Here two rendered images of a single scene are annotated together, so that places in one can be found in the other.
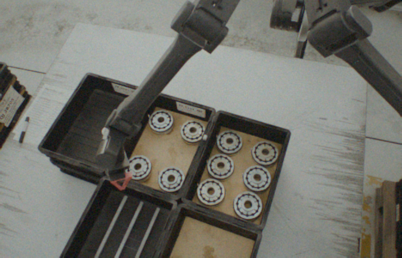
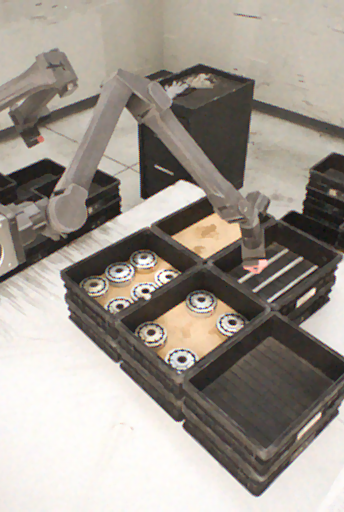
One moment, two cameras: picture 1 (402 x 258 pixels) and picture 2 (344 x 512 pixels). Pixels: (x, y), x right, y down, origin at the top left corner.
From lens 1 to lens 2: 1.74 m
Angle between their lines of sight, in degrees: 79
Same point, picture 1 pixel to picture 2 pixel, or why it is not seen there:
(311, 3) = (61, 73)
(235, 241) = not seen: hidden behind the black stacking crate
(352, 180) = (27, 277)
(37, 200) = not seen: outside the picture
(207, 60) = (41, 493)
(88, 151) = (289, 376)
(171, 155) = (189, 329)
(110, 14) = not seen: outside the picture
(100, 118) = (263, 413)
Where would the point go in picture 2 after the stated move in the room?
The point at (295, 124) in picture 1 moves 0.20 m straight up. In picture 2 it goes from (22, 341) to (10, 299)
